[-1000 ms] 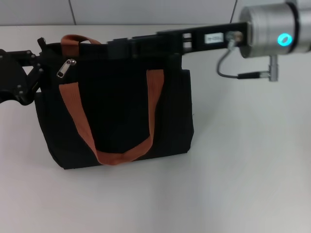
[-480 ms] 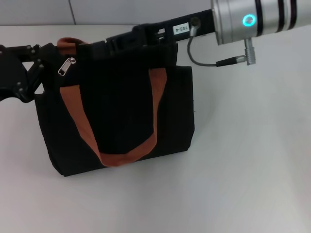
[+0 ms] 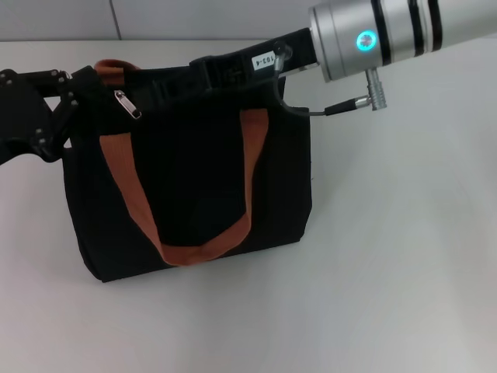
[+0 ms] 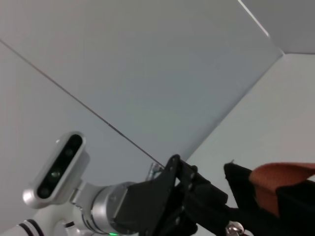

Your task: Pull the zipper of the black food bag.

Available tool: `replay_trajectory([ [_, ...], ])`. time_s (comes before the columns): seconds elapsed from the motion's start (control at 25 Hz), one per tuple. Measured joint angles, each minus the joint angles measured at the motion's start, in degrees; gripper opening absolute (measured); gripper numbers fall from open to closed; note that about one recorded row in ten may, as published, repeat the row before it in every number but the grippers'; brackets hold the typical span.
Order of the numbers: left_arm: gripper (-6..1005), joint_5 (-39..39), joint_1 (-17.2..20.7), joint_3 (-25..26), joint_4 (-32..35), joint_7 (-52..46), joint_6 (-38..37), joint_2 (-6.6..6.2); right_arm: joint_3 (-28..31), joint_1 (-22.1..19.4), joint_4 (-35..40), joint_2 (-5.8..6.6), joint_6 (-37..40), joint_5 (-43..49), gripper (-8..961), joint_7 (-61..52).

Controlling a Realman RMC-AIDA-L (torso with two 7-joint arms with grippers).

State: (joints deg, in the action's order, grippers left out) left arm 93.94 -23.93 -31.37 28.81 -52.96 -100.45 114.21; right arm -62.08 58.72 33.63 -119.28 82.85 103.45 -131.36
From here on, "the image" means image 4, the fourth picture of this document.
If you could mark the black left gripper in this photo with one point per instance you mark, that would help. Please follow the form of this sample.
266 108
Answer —
147 204

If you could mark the silver zipper pull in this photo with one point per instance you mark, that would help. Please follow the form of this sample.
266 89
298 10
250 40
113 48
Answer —
233 229

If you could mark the silver and white left arm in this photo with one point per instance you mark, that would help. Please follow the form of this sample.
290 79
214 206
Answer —
103 204

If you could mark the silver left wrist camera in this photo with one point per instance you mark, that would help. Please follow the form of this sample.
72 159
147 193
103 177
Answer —
59 167

